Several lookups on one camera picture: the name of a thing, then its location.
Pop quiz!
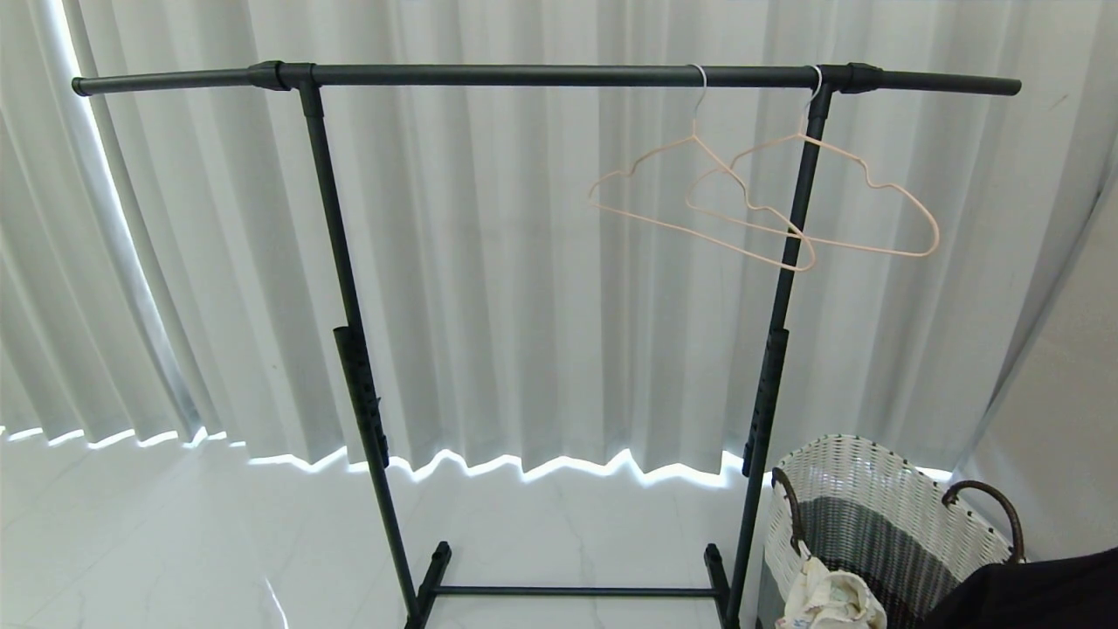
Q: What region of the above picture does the black clothes rack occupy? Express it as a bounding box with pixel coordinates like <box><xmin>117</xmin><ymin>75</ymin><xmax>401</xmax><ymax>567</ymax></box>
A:
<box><xmin>72</xmin><ymin>61</ymin><xmax>1023</xmax><ymax>629</ymax></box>

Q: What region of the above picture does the pink clothes hanger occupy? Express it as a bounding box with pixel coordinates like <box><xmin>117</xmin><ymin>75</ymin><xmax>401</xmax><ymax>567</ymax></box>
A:
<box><xmin>588</xmin><ymin>66</ymin><xmax>817</xmax><ymax>273</ymax></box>
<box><xmin>685</xmin><ymin>66</ymin><xmax>942</xmax><ymax>259</ymax></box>

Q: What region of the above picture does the white laundry basket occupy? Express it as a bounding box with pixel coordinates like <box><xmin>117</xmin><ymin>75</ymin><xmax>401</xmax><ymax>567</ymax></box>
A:
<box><xmin>756</xmin><ymin>434</ymin><xmax>1026</xmax><ymax>629</ymax></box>

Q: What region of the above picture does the cream printed garment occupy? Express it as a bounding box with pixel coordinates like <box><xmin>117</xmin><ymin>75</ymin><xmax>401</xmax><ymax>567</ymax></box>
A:
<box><xmin>776</xmin><ymin>559</ymin><xmax>888</xmax><ymax>629</ymax></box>

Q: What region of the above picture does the black garment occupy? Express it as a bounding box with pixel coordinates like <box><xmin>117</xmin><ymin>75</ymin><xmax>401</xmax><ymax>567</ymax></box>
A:
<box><xmin>917</xmin><ymin>549</ymin><xmax>1118</xmax><ymax>629</ymax></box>

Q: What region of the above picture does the white curtain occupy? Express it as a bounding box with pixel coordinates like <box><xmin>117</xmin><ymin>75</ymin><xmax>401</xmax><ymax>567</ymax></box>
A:
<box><xmin>0</xmin><ymin>0</ymin><xmax>1118</xmax><ymax>487</ymax></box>

